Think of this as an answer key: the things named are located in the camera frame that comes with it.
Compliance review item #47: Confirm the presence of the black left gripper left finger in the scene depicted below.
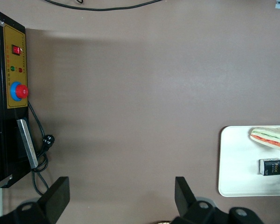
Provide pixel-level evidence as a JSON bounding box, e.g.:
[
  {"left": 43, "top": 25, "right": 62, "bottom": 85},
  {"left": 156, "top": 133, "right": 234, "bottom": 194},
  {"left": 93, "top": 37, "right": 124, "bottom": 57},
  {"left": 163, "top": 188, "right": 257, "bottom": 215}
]
[{"left": 0, "top": 176, "right": 71, "bottom": 224}]

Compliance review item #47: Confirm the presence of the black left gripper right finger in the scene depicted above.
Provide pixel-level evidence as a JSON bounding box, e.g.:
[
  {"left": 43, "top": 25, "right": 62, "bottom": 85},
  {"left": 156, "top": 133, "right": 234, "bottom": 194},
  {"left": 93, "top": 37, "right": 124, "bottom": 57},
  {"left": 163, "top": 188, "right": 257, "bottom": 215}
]
[{"left": 172, "top": 176, "right": 265, "bottom": 224}]

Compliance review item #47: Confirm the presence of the beige serving tray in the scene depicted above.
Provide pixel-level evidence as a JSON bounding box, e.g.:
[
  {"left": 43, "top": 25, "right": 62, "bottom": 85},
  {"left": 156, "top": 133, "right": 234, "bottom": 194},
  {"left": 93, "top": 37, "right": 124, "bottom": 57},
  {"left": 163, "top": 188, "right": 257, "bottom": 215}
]
[{"left": 218, "top": 125, "right": 280, "bottom": 198}]

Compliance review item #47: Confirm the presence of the silver metal bar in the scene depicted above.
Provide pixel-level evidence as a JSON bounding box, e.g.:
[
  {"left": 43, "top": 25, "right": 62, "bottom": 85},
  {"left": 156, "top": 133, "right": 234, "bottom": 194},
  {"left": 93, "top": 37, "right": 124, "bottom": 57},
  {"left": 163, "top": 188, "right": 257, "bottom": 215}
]
[{"left": 16, "top": 118, "right": 39, "bottom": 169}]

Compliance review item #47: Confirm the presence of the black tissue pack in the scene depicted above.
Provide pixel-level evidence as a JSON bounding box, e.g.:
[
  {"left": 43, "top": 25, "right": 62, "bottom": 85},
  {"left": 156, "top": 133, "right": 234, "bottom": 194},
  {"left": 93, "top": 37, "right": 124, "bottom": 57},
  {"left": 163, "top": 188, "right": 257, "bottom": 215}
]
[{"left": 258, "top": 158, "right": 280, "bottom": 176}]

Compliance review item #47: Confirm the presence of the wrapped triangle sandwich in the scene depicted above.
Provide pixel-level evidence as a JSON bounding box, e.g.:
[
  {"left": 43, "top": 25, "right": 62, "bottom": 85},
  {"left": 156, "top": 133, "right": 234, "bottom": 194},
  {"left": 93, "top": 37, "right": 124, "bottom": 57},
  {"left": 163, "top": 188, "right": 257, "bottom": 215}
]
[{"left": 248, "top": 126, "right": 280, "bottom": 154}]

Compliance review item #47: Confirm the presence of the red emergency stop button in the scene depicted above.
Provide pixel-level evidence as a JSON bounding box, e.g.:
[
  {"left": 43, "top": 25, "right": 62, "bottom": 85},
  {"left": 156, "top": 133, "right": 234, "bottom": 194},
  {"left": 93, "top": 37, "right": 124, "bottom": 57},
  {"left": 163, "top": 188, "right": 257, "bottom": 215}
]
[{"left": 9, "top": 81, "right": 29, "bottom": 102}]

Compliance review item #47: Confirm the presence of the yellow control panel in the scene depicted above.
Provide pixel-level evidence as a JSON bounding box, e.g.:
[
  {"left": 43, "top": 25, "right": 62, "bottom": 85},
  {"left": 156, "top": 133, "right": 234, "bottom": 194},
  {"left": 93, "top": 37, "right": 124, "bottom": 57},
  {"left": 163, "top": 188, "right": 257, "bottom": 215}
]
[{"left": 2, "top": 24, "right": 28, "bottom": 110}]

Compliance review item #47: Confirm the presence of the black power cable with plug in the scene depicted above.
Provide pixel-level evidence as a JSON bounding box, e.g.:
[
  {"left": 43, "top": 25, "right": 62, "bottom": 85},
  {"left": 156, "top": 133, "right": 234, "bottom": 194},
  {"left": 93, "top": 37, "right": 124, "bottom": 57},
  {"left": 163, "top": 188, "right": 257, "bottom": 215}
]
[{"left": 27, "top": 101, "right": 56, "bottom": 196}]

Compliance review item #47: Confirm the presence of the long black cable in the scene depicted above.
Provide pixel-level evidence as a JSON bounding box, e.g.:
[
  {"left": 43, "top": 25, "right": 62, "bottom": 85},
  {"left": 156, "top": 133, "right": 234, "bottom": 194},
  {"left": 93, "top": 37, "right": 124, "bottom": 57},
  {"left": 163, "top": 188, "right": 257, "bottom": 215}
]
[{"left": 44, "top": 0, "right": 164, "bottom": 11}]

